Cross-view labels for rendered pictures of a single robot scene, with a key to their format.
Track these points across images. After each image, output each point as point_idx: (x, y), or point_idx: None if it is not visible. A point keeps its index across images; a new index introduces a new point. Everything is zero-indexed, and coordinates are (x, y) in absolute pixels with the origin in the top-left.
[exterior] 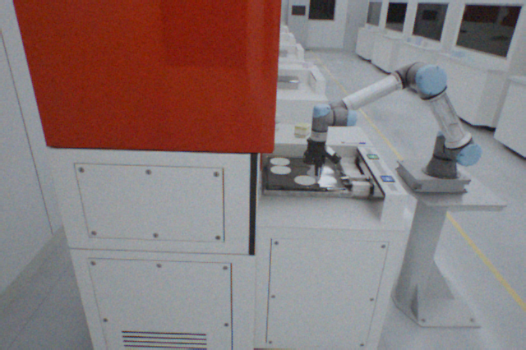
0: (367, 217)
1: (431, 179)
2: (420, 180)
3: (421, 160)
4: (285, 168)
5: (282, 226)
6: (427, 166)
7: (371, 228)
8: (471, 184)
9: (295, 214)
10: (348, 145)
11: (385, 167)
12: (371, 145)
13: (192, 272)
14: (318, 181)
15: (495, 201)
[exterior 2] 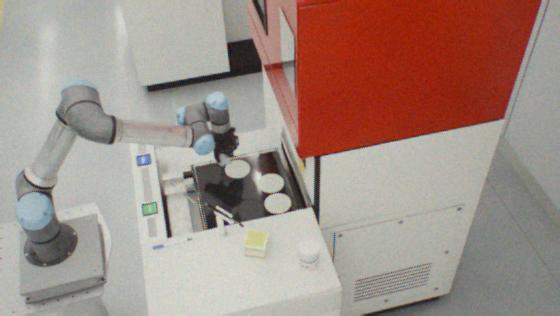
0: (169, 163)
1: (75, 218)
2: (91, 214)
3: (62, 281)
4: (265, 187)
5: (251, 131)
6: (69, 237)
7: (168, 148)
8: (5, 267)
9: (242, 150)
10: (180, 236)
11: (139, 187)
12: (143, 247)
13: None
14: (221, 169)
15: (1, 230)
